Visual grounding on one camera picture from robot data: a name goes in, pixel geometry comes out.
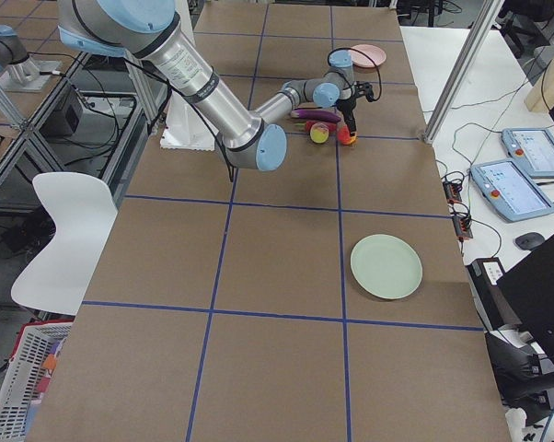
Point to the aluminium frame post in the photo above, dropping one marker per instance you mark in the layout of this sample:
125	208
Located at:
469	51

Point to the green plate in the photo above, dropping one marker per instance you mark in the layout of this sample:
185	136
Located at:
386	267

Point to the red chili pepper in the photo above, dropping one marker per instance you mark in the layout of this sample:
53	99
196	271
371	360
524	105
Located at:
307	125

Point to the orange terminal block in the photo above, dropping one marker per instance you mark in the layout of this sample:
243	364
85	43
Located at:
452	191

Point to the near teach pendant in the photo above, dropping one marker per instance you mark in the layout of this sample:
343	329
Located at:
510	191

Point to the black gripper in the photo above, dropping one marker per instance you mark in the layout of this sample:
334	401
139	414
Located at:
346	107

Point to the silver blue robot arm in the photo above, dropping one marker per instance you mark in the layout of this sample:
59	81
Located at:
151	31

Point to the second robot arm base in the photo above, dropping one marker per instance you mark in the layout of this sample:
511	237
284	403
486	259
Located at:
19	70

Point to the red pomegranate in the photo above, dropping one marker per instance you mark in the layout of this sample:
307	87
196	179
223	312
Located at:
345	136

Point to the purple eggplant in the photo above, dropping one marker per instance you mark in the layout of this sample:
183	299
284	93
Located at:
315	115

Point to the white plastic basket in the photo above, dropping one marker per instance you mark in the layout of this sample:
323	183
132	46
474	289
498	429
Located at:
28	374

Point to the black laptop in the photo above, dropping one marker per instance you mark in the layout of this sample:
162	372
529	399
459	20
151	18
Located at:
529	290

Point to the black power adapter box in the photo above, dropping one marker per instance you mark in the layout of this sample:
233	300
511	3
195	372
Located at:
65	117

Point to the far teach pendant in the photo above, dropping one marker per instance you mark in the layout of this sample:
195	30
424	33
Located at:
532	149

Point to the teach pendant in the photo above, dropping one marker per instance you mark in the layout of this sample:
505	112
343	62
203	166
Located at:
510	191
532	149

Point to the peach fruit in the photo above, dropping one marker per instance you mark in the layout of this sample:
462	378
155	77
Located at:
319	133

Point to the black computer mouse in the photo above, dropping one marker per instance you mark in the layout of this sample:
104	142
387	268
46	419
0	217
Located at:
529	241

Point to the white chair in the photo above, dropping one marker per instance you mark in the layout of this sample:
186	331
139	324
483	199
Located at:
83	212

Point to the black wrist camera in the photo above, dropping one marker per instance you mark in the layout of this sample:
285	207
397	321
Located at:
365	90

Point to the pink plate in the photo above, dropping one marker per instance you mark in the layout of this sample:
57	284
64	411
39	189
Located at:
367	56

